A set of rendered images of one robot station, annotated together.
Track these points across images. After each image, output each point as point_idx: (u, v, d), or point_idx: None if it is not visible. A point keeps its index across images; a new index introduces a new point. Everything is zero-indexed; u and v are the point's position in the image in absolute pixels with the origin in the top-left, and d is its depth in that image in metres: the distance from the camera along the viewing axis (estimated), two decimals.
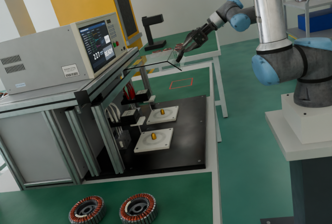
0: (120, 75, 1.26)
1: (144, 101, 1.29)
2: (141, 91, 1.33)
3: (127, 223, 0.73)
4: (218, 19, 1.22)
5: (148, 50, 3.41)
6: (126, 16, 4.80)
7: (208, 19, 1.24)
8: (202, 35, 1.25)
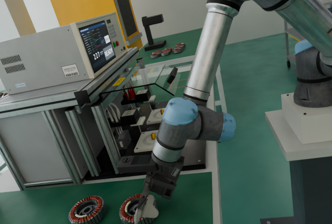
0: (96, 99, 0.99)
1: (144, 101, 1.29)
2: (141, 91, 1.33)
3: (127, 223, 0.73)
4: (183, 149, 0.66)
5: (148, 50, 3.41)
6: (126, 16, 4.80)
7: (170, 164, 0.65)
8: None
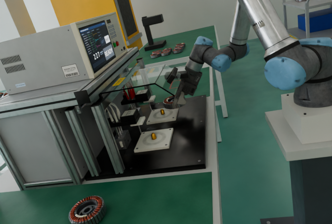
0: (96, 99, 0.99)
1: (144, 101, 1.29)
2: (141, 91, 1.33)
3: (169, 105, 1.26)
4: (202, 65, 1.21)
5: (148, 50, 3.41)
6: (126, 16, 4.80)
7: (195, 72, 1.20)
8: None
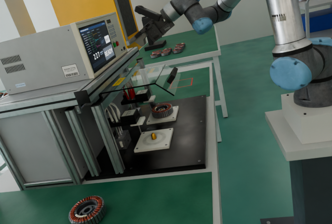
0: (96, 99, 0.99)
1: (144, 101, 1.29)
2: (141, 91, 1.33)
3: (156, 114, 1.29)
4: (179, 17, 1.11)
5: (148, 50, 3.41)
6: (126, 16, 4.80)
7: (168, 20, 1.09)
8: None
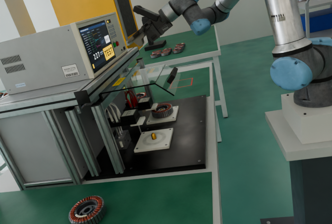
0: (96, 99, 0.99)
1: (146, 109, 1.31)
2: (143, 98, 1.35)
3: (156, 114, 1.29)
4: (177, 18, 1.11)
5: (148, 50, 3.41)
6: (126, 16, 4.80)
7: (166, 20, 1.09)
8: None
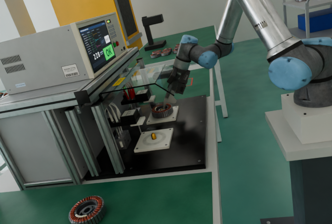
0: (96, 99, 0.99)
1: (144, 101, 1.29)
2: (141, 91, 1.33)
3: (156, 114, 1.29)
4: (189, 63, 1.22)
5: (148, 50, 3.41)
6: (126, 16, 4.80)
7: (183, 71, 1.21)
8: None
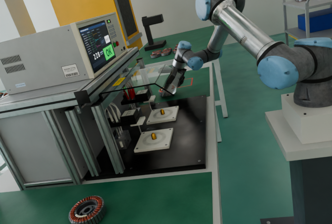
0: (96, 99, 0.99)
1: (144, 101, 1.29)
2: (141, 91, 1.33)
3: (160, 93, 1.63)
4: (185, 64, 1.52)
5: (148, 50, 3.41)
6: (126, 16, 4.80)
7: (178, 69, 1.52)
8: (182, 79, 1.57)
